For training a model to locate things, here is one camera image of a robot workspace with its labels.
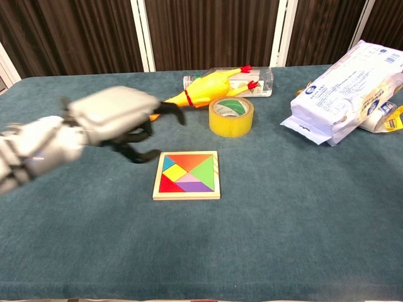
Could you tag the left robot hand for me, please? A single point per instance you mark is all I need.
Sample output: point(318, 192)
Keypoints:
point(110, 113)

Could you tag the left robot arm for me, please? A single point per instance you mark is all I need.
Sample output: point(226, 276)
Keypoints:
point(41, 148)

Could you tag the blue small triangle piece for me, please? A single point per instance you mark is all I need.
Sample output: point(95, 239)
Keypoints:
point(167, 163)

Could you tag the orange large triangle piece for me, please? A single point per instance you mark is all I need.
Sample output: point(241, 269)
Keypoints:
point(189, 160)

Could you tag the red triangle piece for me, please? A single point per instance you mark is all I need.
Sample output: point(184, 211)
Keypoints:
point(167, 186)

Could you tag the pink small triangle piece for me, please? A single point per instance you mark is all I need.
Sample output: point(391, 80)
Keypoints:
point(189, 178)

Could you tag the purple parallelogram piece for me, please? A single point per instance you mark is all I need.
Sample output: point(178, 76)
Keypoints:
point(195, 186)

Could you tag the wooden tangram puzzle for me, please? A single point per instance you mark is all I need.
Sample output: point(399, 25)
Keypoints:
point(185, 196)

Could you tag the green large triangle piece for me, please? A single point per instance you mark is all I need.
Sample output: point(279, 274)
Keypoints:
point(206, 174)

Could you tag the dark slatted partition panel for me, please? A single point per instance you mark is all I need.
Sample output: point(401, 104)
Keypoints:
point(390, 19)
point(324, 28)
point(78, 31)
point(211, 31)

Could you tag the yellow rubber chicken toy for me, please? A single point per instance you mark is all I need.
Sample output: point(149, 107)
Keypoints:
point(204, 91)

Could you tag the white framed side partition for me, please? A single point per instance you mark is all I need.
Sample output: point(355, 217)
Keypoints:
point(7, 67)

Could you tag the yellow packing tape roll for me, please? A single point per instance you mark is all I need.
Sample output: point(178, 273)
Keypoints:
point(230, 126)

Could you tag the clear plastic water bottle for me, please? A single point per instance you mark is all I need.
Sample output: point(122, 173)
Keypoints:
point(266, 81)

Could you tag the teal table cloth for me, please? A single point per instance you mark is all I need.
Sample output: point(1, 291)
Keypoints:
point(283, 220)

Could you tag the white blue wipes pack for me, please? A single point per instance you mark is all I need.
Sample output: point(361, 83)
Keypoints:
point(340, 94)

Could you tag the white yellow tissue pack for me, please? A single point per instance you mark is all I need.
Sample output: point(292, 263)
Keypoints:
point(378, 113)

